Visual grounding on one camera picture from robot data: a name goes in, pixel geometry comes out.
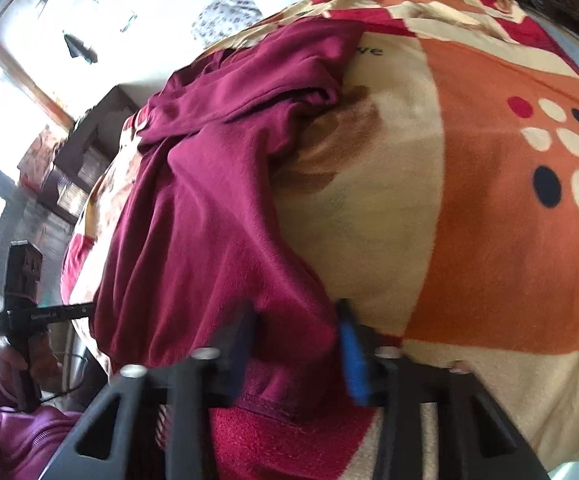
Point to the maroon fleece garment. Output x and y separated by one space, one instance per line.
194 235

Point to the black wall fixture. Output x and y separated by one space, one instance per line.
80 47

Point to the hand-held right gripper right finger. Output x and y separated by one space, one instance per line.
352 360

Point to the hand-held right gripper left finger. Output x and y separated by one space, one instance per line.
242 355

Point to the wooden cabinet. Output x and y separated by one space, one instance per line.
79 160

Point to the orange printed blanket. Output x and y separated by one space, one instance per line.
494 260

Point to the person's left hand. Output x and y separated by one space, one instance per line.
44 360

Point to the grey floral quilt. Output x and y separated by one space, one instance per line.
229 5

